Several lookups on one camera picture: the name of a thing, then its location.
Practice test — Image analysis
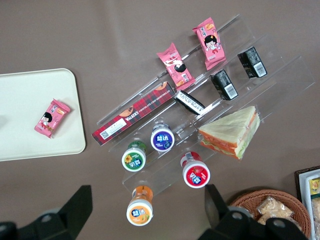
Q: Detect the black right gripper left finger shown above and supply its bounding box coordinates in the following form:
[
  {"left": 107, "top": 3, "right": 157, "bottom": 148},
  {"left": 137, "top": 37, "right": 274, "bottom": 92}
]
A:
[{"left": 0, "top": 185, "right": 93, "bottom": 240}]

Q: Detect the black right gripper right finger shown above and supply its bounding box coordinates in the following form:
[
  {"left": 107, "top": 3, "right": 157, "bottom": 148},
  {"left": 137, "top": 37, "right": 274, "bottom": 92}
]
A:
[{"left": 197, "top": 184, "right": 309, "bottom": 240}]

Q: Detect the triangular sandwich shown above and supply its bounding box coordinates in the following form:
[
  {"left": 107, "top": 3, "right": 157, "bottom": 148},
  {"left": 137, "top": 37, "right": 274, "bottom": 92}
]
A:
[{"left": 198, "top": 105, "right": 261, "bottom": 160}]

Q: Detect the cream plastic tray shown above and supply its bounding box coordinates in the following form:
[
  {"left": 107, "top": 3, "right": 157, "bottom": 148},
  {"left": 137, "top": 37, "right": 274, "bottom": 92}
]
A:
[{"left": 0, "top": 67, "right": 87, "bottom": 163}]

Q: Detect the brown round wicker basket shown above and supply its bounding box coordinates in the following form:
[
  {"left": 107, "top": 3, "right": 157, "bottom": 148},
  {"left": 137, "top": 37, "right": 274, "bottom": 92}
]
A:
[{"left": 228, "top": 189, "right": 312, "bottom": 240}]

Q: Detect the clear bag of tan snacks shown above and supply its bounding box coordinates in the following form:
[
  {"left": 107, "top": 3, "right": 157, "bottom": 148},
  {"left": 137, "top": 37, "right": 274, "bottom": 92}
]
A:
[
  {"left": 256, "top": 195, "right": 295, "bottom": 226},
  {"left": 310, "top": 196, "right": 320, "bottom": 240}
]

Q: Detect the red lid gum bottle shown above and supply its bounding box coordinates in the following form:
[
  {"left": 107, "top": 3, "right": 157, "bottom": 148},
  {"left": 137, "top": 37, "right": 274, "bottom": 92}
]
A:
[{"left": 180, "top": 151, "right": 211, "bottom": 189}]

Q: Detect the orange lid gum bottle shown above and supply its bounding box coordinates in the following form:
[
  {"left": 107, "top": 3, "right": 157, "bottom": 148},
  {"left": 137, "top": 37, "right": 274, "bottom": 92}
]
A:
[{"left": 126, "top": 185, "right": 154, "bottom": 227}]

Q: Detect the green lid gum bottle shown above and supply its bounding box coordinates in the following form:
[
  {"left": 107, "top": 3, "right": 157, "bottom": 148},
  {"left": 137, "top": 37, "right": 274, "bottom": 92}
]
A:
[{"left": 121, "top": 140, "right": 148, "bottom": 172}]

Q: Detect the white rectangular snack box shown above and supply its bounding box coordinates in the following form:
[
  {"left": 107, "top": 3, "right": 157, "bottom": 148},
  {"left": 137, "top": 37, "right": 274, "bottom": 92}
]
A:
[{"left": 298, "top": 168, "right": 320, "bottom": 240}]

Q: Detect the yellow snack packet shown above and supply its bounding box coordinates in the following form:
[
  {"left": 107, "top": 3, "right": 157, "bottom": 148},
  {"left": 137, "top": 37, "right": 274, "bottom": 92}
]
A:
[{"left": 308, "top": 177, "right": 320, "bottom": 196}]

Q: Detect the pink cartoon snack packet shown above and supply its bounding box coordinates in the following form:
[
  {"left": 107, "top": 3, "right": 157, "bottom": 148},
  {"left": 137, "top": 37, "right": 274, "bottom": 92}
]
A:
[
  {"left": 34, "top": 98, "right": 72, "bottom": 139},
  {"left": 192, "top": 17, "right": 227, "bottom": 71},
  {"left": 156, "top": 42, "right": 196, "bottom": 91}
]

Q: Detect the blue lid gum bottle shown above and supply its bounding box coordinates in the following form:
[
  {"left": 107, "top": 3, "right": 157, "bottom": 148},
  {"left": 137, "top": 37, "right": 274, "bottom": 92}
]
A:
[{"left": 150, "top": 121, "right": 175, "bottom": 153}]

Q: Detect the small black snack packet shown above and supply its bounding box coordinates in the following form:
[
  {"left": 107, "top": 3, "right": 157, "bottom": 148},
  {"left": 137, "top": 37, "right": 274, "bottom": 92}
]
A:
[
  {"left": 173, "top": 90, "right": 206, "bottom": 116},
  {"left": 237, "top": 46, "right": 268, "bottom": 79},
  {"left": 209, "top": 69, "right": 239, "bottom": 101}
]

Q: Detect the red tartan shortbread box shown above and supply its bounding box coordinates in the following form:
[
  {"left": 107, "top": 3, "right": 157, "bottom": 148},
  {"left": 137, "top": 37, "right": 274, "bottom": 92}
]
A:
[{"left": 91, "top": 81, "right": 178, "bottom": 147}]

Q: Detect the clear acrylic tiered stand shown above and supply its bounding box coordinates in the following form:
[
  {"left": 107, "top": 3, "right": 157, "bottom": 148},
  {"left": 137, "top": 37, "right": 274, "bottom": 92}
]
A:
[{"left": 96, "top": 13, "right": 316, "bottom": 196}]

